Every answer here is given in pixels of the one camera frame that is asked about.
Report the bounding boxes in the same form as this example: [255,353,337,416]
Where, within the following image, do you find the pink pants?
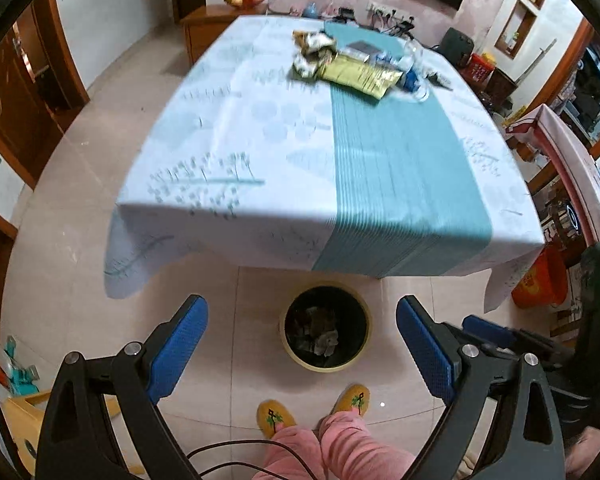
[252,411,416,480]

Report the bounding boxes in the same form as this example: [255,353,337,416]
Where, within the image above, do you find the wall power strip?
[366,2,416,23]

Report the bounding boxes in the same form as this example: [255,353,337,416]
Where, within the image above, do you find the silver wrapper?
[291,52,326,81]

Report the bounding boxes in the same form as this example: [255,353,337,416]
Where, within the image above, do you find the teal plastic toy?
[2,337,41,396]

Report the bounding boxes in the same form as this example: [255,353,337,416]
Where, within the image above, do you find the gold green packet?
[319,54,405,103]

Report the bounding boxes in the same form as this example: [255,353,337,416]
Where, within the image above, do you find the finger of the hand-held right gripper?
[462,315,527,352]

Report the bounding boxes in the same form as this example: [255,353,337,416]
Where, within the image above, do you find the round black trash bin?
[279,281,373,373]

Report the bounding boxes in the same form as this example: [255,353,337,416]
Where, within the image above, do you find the yellow slipper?
[257,400,297,438]
[331,384,371,418]

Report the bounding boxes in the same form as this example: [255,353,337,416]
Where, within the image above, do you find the wooden door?
[0,0,88,191]

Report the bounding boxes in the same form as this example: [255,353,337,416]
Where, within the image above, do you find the dark brown bin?
[480,67,518,106]

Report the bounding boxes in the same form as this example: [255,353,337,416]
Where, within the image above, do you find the beige cloth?
[312,330,341,358]

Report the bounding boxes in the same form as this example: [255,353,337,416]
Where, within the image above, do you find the grey card packet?
[347,39,383,56]

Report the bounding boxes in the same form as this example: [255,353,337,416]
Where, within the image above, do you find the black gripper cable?
[185,439,326,480]

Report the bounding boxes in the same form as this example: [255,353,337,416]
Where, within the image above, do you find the white teal printed tablecloth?
[102,14,546,313]

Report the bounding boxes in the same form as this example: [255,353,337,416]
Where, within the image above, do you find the yellow snack wrapper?
[292,30,337,57]

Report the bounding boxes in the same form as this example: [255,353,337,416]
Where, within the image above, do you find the clear plastic bottle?
[400,40,431,103]

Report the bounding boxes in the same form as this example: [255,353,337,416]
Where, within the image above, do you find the red container yellow lid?
[464,52,496,83]

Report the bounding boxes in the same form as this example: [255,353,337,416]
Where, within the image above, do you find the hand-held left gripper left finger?
[35,295,209,480]

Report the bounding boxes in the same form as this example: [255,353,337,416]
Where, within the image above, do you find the orange bucket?
[511,246,570,309]

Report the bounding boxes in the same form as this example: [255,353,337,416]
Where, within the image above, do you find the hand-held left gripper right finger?
[396,296,566,480]

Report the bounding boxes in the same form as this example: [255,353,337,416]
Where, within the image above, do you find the dark air fryer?
[439,28,473,66]

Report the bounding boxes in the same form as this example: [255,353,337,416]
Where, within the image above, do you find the wooden side cabinet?
[180,4,261,66]

